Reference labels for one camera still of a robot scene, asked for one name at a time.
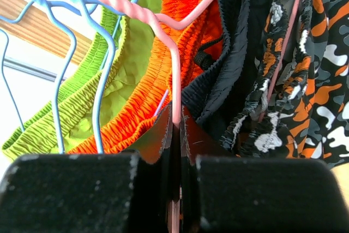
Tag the blue hanger of orange shorts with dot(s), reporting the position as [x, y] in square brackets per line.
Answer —
[59, 78]

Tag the blue hanger of black shorts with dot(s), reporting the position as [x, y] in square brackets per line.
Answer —
[110, 53]

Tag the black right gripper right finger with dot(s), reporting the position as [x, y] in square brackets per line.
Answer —
[223, 193]

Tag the pink hanger of camouflage shorts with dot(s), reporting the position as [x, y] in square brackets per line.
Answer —
[135, 11]

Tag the wooden clothes rack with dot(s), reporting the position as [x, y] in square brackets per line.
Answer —
[34, 28]

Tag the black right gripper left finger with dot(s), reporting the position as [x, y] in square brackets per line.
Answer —
[123, 192]

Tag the black shorts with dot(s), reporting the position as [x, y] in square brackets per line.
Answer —
[216, 94]

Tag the blue hanger of green shorts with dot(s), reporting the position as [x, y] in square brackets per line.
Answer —
[27, 80]

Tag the orange grey camouflage shorts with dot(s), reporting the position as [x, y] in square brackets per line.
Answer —
[298, 106]

